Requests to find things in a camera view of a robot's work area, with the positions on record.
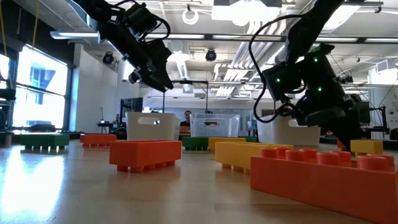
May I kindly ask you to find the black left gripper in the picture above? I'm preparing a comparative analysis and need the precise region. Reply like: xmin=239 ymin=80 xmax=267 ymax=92
xmin=99 ymin=23 xmax=175 ymax=93

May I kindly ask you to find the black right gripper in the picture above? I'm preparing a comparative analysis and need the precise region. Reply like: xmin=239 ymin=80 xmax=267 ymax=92
xmin=294 ymin=93 xmax=363 ymax=152

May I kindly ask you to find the red-orange toy brick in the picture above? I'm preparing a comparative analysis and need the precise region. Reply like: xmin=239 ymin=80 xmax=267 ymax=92
xmin=336 ymin=139 xmax=351 ymax=152
xmin=80 ymin=133 xmax=118 ymax=149
xmin=109 ymin=139 xmax=183 ymax=174
xmin=250 ymin=147 xmax=398 ymax=224

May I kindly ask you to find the yellow toy brick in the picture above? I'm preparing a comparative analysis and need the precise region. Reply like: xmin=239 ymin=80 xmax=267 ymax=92
xmin=350 ymin=139 xmax=384 ymax=156
xmin=208 ymin=137 xmax=247 ymax=153
xmin=215 ymin=141 xmax=294 ymax=174

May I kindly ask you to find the black computer monitor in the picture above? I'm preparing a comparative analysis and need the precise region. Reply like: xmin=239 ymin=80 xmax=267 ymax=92
xmin=119 ymin=97 xmax=144 ymax=123
xmin=357 ymin=100 xmax=371 ymax=126

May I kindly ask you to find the black monitor stand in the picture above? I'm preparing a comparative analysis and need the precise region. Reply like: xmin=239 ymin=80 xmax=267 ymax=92
xmin=369 ymin=105 xmax=388 ymax=134

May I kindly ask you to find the person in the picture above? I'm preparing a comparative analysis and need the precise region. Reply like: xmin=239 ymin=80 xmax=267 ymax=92
xmin=180 ymin=110 xmax=194 ymax=128

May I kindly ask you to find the white plastic bin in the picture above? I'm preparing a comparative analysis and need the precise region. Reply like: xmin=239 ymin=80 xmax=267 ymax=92
xmin=126 ymin=111 xmax=180 ymax=141
xmin=256 ymin=114 xmax=322 ymax=146

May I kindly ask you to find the clear plastic bin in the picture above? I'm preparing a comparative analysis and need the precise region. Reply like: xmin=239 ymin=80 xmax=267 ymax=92
xmin=189 ymin=113 xmax=241 ymax=138

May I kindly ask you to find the black background desk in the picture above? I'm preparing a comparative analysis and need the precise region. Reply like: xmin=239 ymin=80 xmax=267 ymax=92
xmin=96 ymin=121 xmax=127 ymax=139

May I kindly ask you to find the white ceiling unit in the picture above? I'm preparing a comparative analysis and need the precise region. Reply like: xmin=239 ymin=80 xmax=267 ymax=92
xmin=211 ymin=0 xmax=282 ymax=27

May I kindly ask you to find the large bright window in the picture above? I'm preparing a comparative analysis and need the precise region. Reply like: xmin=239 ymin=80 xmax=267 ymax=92
xmin=0 ymin=43 xmax=74 ymax=131

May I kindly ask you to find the black rounded background object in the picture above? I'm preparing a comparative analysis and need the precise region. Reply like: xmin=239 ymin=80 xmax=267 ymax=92
xmin=26 ymin=123 xmax=57 ymax=133

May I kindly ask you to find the black box shaped equipment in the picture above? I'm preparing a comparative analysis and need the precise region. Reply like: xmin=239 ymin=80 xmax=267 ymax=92
xmin=0 ymin=88 xmax=16 ymax=101

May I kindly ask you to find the black background station frame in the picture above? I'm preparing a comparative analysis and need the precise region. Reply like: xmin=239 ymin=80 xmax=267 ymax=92
xmin=162 ymin=80 xmax=210 ymax=114

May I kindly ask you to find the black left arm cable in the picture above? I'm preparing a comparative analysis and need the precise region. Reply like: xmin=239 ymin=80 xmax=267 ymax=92
xmin=136 ymin=14 xmax=172 ymax=43

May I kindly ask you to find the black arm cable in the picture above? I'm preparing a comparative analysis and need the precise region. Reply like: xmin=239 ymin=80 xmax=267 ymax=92
xmin=248 ymin=14 xmax=312 ymax=124
xmin=136 ymin=14 xmax=172 ymax=43

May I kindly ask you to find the white coiled cable ring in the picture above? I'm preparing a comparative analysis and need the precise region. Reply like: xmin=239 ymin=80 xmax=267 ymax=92
xmin=182 ymin=8 xmax=200 ymax=26

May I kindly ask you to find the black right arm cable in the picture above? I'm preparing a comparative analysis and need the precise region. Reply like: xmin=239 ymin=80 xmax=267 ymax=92
xmin=248 ymin=14 xmax=312 ymax=124

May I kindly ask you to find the yellow hanging cable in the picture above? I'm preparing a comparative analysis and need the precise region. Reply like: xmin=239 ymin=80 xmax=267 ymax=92
xmin=0 ymin=0 xmax=7 ymax=57
xmin=32 ymin=0 xmax=40 ymax=47

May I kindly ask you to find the gray cylindrical post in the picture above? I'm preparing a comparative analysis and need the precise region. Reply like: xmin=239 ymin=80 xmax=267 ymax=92
xmin=0 ymin=132 xmax=14 ymax=149

